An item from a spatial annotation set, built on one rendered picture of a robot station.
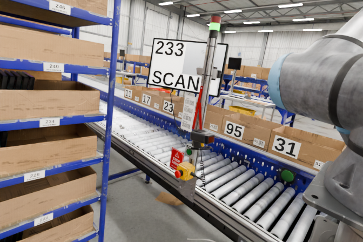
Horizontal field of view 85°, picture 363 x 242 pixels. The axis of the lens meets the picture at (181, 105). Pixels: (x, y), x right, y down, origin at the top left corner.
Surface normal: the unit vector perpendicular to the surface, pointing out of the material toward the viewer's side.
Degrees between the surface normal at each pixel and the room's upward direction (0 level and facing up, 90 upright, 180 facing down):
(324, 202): 5
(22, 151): 90
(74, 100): 90
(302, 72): 70
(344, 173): 95
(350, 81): 77
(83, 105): 91
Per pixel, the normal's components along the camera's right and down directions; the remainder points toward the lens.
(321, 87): -0.92, -0.05
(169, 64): -0.40, 0.05
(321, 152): -0.69, 0.05
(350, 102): -0.92, 0.18
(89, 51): 0.71, 0.24
